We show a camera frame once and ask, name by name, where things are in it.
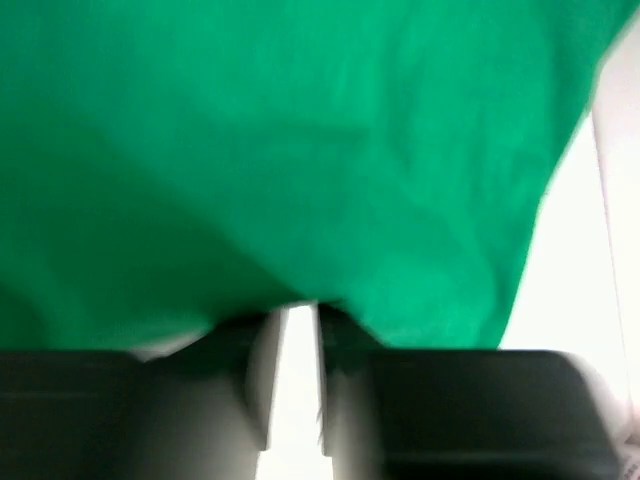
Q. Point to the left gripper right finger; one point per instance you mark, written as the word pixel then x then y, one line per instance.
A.
pixel 455 414

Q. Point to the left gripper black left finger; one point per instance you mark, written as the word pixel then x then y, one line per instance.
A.
pixel 201 412

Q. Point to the green polo shirt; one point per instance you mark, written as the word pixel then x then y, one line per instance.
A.
pixel 167 165

